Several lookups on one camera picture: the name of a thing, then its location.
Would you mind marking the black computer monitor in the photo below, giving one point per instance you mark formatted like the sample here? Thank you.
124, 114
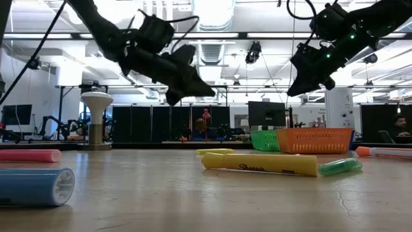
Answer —
16, 114
265, 112

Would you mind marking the black background robot arm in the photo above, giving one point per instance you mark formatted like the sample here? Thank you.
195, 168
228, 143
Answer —
51, 124
77, 127

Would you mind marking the black partition wall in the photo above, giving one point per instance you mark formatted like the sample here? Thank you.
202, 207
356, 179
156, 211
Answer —
367, 119
141, 124

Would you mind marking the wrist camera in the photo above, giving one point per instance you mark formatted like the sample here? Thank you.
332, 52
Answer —
154, 32
330, 22

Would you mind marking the light blue highlighter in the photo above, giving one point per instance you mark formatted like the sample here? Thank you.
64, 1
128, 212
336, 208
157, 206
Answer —
32, 187

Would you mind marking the silver ceiling duct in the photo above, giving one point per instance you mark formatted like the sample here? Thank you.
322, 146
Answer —
212, 9

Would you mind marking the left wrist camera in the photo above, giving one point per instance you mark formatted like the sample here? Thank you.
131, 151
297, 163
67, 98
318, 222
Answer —
154, 32

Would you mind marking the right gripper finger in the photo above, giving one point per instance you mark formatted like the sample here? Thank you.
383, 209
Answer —
307, 84
296, 80

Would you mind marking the black background rig frame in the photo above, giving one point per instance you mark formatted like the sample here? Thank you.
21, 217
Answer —
222, 86

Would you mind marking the green plastic basket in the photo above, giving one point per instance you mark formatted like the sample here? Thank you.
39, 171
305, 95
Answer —
264, 140

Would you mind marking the pink highlighter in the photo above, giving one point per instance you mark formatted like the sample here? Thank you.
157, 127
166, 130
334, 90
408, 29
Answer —
29, 155

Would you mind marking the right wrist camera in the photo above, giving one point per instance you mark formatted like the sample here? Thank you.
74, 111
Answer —
330, 22

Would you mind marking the white mushroom-shaped lamp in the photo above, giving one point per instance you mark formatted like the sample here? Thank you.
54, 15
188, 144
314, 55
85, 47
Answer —
96, 103

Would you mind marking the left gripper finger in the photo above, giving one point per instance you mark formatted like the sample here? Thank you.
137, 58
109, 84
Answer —
199, 83
198, 93

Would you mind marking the blue plastic basket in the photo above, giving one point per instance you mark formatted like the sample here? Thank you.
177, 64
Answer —
351, 138

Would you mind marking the slim yellow highlighter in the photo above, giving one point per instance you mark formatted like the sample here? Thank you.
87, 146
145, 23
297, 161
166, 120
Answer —
215, 151

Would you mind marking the black ceiling spotlight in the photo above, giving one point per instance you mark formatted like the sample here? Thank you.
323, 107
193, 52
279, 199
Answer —
34, 63
253, 53
371, 58

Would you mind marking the orange and white marker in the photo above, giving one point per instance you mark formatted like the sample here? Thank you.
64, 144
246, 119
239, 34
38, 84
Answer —
386, 153

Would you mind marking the orange plastic basket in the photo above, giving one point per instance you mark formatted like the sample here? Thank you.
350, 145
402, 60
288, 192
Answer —
315, 140

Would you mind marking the green marker cap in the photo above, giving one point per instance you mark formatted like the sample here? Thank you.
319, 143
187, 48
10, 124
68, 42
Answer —
341, 167

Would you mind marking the yellow Sharpie highlighter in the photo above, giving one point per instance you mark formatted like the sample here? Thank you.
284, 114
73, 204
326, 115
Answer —
257, 164

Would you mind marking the person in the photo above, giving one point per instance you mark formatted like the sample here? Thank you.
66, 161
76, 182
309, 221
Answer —
397, 129
201, 130

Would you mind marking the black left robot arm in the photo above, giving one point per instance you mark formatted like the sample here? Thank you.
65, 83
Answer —
96, 25

